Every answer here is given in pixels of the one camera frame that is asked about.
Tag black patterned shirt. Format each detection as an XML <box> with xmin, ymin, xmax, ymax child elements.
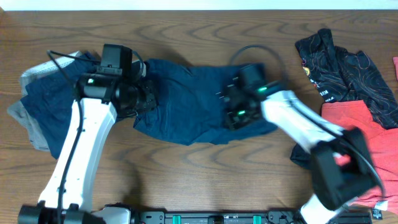
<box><xmin>295</xmin><ymin>29</ymin><xmax>397</xmax><ymax>129</ymax></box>

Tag grey mesh garment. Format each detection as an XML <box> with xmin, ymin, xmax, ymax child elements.
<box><xmin>7</xmin><ymin>50</ymin><xmax>83</xmax><ymax>152</ymax></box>

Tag red garment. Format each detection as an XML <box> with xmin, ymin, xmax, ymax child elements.
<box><xmin>322</xmin><ymin>100</ymin><xmax>397</xmax><ymax>213</ymax></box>

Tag folded navy shorts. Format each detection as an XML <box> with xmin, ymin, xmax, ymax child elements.
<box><xmin>20</xmin><ymin>51</ymin><xmax>125</xmax><ymax>159</ymax></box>

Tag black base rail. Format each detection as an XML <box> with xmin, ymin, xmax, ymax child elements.
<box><xmin>93</xmin><ymin>203</ymin><xmax>373</xmax><ymax>224</ymax></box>

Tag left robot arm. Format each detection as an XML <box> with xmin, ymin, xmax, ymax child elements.
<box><xmin>17</xmin><ymin>44</ymin><xmax>157</xmax><ymax>224</ymax></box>

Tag dark blue denim shorts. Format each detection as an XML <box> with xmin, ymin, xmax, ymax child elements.
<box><xmin>134</xmin><ymin>59</ymin><xmax>277</xmax><ymax>146</ymax></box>

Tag black garment with logo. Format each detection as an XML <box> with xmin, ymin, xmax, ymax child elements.
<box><xmin>290</xmin><ymin>144</ymin><xmax>312</xmax><ymax>170</ymax></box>

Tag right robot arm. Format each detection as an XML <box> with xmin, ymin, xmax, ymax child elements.
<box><xmin>218</xmin><ymin>64</ymin><xmax>384</xmax><ymax>223</ymax></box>

